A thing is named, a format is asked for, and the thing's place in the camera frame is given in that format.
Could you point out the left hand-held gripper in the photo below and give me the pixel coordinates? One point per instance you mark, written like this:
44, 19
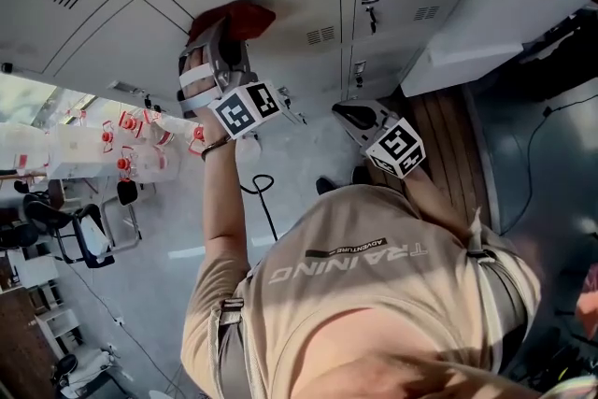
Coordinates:
243, 109

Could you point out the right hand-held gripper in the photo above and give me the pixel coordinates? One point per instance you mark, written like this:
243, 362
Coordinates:
397, 147

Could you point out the red-brown wiping cloth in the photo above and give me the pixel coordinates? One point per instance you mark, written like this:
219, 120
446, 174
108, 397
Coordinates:
243, 21

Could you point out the person's right forearm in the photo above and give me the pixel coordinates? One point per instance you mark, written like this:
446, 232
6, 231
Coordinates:
434, 201

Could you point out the person's left forearm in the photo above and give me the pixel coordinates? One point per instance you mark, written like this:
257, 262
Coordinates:
224, 201

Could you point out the grey metal locker cabinet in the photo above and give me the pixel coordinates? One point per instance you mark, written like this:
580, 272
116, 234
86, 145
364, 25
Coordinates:
93, 42

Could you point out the person's left hand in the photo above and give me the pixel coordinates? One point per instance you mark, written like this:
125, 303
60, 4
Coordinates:
191, 58

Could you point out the brown wooden slat platform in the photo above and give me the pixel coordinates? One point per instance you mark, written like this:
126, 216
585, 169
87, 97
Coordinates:
458, 145

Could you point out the group of red-capped water jugs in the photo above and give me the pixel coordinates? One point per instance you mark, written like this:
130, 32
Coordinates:
128, 122

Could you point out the person's beige shirt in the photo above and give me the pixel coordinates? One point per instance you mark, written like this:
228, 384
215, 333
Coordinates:
364, 285

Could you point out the white device black face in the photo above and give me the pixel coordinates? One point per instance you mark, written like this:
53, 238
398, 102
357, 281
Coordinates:
127, 192

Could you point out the white cardboard box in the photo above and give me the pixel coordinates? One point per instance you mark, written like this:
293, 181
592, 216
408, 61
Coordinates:
75, 149

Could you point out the black framed glass window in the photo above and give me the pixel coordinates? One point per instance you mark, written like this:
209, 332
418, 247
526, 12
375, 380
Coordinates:
23, 95

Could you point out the white plastic canister red label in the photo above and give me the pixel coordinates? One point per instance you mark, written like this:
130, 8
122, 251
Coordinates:
23, 145

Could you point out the white flat box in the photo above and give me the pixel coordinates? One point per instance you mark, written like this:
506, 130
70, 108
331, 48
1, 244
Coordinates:
93, 236

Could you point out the brown wooden pole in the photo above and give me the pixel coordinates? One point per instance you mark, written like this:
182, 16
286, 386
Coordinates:
23, 175

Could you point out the black office chair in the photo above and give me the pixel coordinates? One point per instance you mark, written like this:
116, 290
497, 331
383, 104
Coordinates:
46, 215

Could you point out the grey metal stool frame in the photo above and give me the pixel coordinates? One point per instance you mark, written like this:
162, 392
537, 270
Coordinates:
134, 222

